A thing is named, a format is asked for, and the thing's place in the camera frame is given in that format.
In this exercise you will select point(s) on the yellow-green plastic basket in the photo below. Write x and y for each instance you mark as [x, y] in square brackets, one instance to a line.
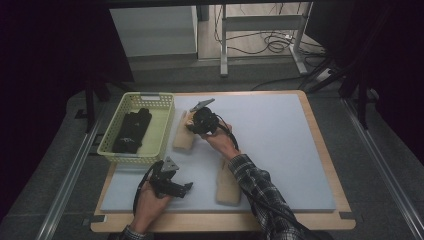
[156, 133]

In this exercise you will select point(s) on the person's left hand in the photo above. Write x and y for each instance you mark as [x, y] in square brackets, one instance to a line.
[148, 208]

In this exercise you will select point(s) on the beige glove with orange fingers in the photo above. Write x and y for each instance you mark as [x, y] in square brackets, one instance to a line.
[182, 136]
[226, 190]

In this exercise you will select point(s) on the plain black glove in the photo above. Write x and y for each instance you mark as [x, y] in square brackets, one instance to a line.
[146, 118]

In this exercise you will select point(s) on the black metal stand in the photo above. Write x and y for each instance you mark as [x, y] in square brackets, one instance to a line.
[90, 106]
[363, 103]

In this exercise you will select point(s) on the white cabinet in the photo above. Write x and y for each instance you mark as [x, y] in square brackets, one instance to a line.
[153, 31]

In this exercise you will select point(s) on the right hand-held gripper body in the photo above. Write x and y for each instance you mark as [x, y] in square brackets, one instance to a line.
[206, 120]

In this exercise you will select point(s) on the grey metal desk frame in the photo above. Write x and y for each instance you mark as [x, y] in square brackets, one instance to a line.
[261, 23]

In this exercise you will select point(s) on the black glove with small logo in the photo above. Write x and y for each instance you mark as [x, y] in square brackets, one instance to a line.
[128, 135]

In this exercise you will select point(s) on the white power strip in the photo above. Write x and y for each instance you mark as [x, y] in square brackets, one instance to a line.
[324, 75]

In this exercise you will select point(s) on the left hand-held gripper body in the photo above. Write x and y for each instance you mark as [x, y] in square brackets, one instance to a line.
[163, 181]

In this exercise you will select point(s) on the person's right hand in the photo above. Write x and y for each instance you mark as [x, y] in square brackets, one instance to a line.
[221, 141]

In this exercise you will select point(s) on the dark curtain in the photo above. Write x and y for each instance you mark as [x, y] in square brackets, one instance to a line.
[50, 50]
[383, 50]

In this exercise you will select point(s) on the aluminium rail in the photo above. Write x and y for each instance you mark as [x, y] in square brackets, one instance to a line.
[66, 186]
[383, 166]

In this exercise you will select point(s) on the white foam mat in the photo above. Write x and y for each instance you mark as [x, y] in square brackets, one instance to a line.
[276, 150]

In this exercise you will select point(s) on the wooden table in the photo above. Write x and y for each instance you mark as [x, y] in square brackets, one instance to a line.
[200, 222]

